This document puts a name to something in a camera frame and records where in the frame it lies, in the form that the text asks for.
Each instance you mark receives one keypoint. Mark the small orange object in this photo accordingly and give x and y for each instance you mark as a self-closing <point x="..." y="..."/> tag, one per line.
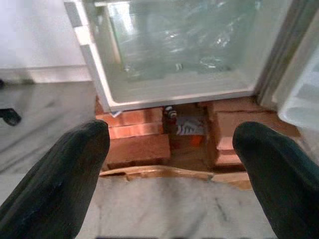
<point x="197" y="141"/>

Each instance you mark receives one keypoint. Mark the white fridge door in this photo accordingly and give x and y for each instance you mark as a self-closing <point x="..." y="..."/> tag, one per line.
<point x="304" y="94"/>

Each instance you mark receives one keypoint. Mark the black curved object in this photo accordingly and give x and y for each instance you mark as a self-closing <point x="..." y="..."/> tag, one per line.
<point x="10" y="117"/>

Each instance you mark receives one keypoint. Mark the white blue printed paper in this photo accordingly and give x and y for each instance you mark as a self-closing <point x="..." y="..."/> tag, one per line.
<point x="189" y="125"/>

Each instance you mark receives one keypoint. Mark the clear fridge crisper drawer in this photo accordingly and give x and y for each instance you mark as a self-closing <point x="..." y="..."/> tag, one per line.
<point x="187" y="44"/>

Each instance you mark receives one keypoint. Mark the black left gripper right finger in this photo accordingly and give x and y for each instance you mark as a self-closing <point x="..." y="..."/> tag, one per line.
<point x="281" y="186"/>

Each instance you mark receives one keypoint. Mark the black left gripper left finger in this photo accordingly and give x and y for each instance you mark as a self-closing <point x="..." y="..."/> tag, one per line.
<point x="49" y="194"/>

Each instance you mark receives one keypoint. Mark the white fridge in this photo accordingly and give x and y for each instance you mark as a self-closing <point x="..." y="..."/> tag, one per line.
<point x="174" y="85"/>

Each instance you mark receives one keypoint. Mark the red brick fridge base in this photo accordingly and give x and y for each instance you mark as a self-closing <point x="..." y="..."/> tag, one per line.
<point x="139" y="149"/>

